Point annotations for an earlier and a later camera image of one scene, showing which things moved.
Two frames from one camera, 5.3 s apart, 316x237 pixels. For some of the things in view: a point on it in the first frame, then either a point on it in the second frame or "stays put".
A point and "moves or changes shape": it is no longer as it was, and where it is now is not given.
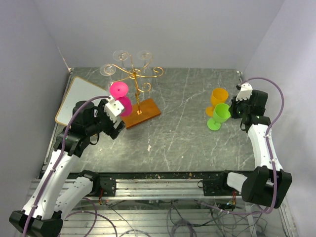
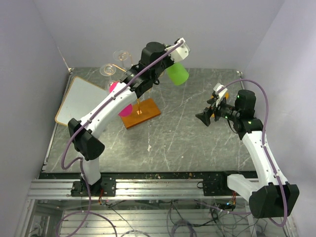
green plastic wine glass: (221, 114) moves or changes shape
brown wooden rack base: (149, 110) stays put
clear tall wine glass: (120, 55) stays put
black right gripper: (232, 108) → (205, 116)
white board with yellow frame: (78, 90) stays put
